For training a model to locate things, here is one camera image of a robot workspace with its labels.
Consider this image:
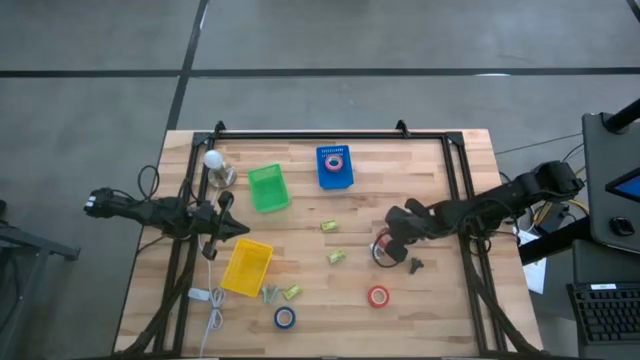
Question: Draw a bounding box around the white paper sheet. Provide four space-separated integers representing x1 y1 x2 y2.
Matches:
512 227 548 295

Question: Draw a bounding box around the black pole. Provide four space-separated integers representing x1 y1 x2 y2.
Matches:
603 97 640 135

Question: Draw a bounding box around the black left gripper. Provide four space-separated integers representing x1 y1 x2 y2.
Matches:
189 190 251 261

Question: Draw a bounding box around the yellow plastic basket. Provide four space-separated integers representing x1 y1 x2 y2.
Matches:
220 237 275 298

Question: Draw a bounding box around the blue tape roll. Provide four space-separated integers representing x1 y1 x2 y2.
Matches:
273 306 297 330

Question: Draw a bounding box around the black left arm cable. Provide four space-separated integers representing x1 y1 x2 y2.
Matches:
109 164 201 211

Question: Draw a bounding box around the black keyboard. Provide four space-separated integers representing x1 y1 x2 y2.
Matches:
566 282 640 346

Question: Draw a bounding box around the grey equipment cart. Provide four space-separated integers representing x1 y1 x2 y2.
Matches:
581 112 640 254

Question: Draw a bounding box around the blue plastic basket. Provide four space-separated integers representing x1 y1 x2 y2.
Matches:
315 144 355 191

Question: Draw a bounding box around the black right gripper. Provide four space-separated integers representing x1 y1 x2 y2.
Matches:
383 198 431 264

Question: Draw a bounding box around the white lamp power cable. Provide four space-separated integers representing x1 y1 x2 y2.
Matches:
187 187 229 359

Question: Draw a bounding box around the red tape roll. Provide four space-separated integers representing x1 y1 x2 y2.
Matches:
367 284 391 309

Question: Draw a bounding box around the tablet with blue screen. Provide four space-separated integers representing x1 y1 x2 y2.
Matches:
604 167 640 204

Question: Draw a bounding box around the white light bulb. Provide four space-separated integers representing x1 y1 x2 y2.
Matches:
202 149 225 170

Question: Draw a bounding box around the green plastic basket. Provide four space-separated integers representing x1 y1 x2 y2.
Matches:
247 163 292 215

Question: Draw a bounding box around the black cart beam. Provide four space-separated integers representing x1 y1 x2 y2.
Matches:
518 215 592 266

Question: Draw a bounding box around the black side stand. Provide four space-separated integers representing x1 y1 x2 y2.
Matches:
0 199 81 360

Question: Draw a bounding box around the black metal rig frame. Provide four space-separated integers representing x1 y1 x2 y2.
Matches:
113 119 549 360

